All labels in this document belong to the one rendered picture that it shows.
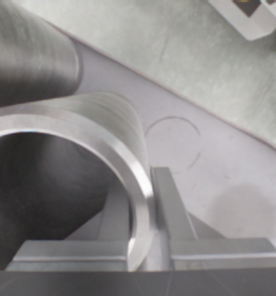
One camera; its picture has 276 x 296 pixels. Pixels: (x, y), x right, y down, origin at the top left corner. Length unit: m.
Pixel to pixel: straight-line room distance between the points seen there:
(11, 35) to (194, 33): 0.58
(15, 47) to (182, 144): 0.34
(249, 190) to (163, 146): 0.22
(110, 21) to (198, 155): 0.46
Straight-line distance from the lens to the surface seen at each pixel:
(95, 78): 0.43
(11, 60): 0.21
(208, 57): 0.72
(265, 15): 0.65
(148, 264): 0.56
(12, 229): 0.19
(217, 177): 0.50
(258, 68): 0.78
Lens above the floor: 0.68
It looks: 74 degrees down
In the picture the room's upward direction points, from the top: 178 degrees clockwise
